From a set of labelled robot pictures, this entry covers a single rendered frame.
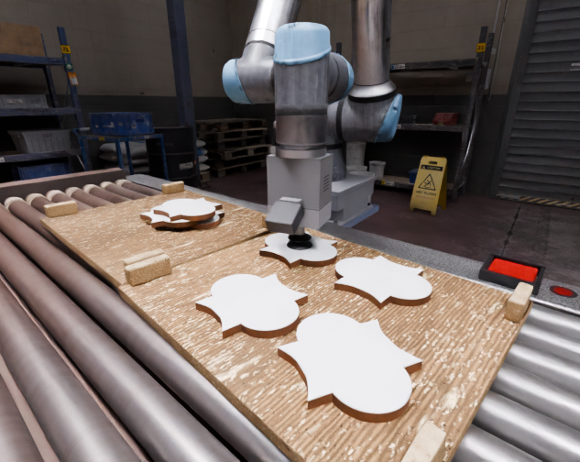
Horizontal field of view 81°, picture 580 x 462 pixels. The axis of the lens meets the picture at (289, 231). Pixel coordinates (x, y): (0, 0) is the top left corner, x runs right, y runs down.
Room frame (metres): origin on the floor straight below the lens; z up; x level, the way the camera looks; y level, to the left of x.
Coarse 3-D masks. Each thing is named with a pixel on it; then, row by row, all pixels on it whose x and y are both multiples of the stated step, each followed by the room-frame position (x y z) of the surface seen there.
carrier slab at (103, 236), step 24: (192, 192) 0.90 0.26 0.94; (72, 216) 0.70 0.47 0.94; (96, 216) 0.70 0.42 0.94; (120, 216) 0.70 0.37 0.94; (240, 216) 0.70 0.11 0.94; (72, 240) 0.56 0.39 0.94; (96, 240) 0.56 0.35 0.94; (120, 240) 0.56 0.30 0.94; (144, 240) 0.56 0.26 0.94; (168, 240) 0.56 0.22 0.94; (192, 240) 0.56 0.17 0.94; (216, 240) 0.56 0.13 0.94; (240, 240) 0.56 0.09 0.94; (96, 264) 0.47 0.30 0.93; (120, 264) 0.47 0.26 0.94
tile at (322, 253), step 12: (276, 240) 0.53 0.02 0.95; (288, 240) 0.53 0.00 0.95; (312, 240) 0.53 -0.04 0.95; (324, 240) 0.53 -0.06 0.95; (264, 252) 0.49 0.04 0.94; (276, 252) 0.48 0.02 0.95; (288, 252) 0.48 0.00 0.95; (300, 252) 0.48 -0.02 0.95; (312, 252) 0.48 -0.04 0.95; (324, 252) 0.48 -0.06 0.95; (336, 252) 0.48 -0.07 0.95; (288, 264) 0.46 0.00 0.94; (300, 264) 0.46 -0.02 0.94; (312, 264) 0.46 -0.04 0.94; (324, 264) 0.46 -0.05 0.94
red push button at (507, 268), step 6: (492, 264) 0.48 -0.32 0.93; (498, 264) 0.48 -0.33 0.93; (504, 264) 0.48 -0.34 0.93; (510, 264) 0.48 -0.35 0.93; (516, 264) 0.48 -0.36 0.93; (492, 270) 0.46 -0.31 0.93; (498, 270) 0.46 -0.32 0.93; (504, 270) 0.46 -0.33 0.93; (510, 270) 0.46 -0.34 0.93; (516, 270) 0.46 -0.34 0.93; (522, 270) 0.46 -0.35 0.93; (528, 270) 0.46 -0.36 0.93; (534, 270) 0.46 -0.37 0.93; (516, 276) 0.44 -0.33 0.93; (522, 276) 0.44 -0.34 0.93; (528, 276) 0.44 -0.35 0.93; (534, 276) 0.44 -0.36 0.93
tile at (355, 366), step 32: (320, 320) 0.31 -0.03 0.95; (352, 320) 0.31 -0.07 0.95; (288, 352) 0.26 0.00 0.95; (320, 352) 0.26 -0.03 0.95; (352, 352) 0.26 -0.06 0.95; (384, 352) 0.26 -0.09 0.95; (320, 384) 0.22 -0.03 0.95; (352, 384) 0.22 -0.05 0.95; (384, 384) 0.22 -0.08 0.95; (352, 416) 0.20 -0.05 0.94; (384, 416) 0.19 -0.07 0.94
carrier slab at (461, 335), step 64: (256, 256) 0.50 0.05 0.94; (384, 256) 0.50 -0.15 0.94; (192, 320) 0.32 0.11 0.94; (384, 320) 0.32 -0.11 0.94; (448, 320) 0.32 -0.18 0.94; (256, 384) 0.23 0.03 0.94; (448, 384) 0.23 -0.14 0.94; (320, 448) 0.17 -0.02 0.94; (384, 448) 0.17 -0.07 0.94; (448, 448) 0.17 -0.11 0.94
